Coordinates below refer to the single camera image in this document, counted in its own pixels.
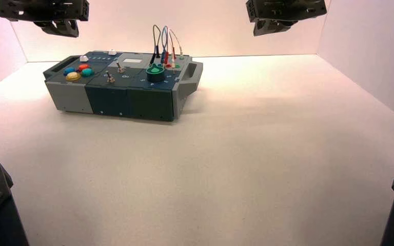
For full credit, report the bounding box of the black jumper cable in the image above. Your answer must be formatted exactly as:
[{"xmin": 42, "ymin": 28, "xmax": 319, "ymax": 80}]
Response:
[{"xmin": 150, "ymin": 24, "xmax": 162, "ymax": 65}]

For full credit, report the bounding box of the green rotary selector knob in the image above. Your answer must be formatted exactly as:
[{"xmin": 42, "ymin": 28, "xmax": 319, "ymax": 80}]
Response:
[{"xmin": 146, "ymin": 63, "xmax": 166, "ymax": 83}]

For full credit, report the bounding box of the dark teal grey control box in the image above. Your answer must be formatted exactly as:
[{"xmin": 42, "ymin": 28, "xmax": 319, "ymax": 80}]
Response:
[{"xmin": 43, "ymin": 51, "xmax": 204, "ymax": 122}]

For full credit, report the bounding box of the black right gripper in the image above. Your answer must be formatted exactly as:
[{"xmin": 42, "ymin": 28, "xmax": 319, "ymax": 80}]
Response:
[{"xmin": 246, "ymin": 0, "xmax": 327, "ymax": 37}]

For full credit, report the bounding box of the blue jumper cable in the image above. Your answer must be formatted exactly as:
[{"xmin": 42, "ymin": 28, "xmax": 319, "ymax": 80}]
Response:
[{"xmin": 160, "ymin": 26, "xmax": 169, "ymax": 65}]

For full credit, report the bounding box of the red jumper cable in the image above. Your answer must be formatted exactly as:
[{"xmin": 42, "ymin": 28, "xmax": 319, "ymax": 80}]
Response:
[{"xmin": 164, "ymin": 30, "xmax": 178, "ymax": 68}]

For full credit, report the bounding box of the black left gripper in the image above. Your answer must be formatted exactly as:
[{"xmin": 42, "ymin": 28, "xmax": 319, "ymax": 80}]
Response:
[{"xmin": 0, "ymin": 0, "xmax": 90, "ymax": 37}]

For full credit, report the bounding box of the white jumper cable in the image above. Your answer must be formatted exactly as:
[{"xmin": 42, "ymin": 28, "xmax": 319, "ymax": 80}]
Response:
[{"xmin": 169, "ymin": 29, "xmax": 185, "ymax": 74}]

